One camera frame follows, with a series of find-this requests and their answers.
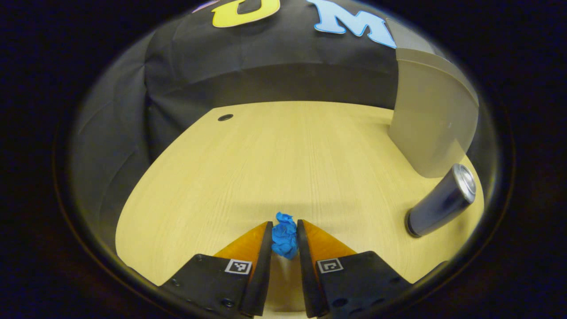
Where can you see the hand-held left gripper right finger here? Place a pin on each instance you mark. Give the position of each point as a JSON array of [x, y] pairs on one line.
[[305, 274]]

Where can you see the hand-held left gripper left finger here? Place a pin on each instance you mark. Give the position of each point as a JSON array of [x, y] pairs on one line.
[[261, 274]]

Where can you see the blue paper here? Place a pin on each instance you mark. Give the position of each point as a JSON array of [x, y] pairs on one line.
[[284, 237]]

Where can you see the dark blue pop can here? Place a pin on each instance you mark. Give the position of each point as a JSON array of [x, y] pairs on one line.
[[438, 206]]

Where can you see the white desktop garbage bin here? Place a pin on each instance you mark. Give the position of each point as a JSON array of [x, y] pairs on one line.
[[425, 124]]

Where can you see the black desk grommet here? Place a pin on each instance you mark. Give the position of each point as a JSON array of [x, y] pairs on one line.
[[225, 117]]

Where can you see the black backdrop cloth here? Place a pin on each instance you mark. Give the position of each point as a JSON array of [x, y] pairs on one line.
[[266, 66]]

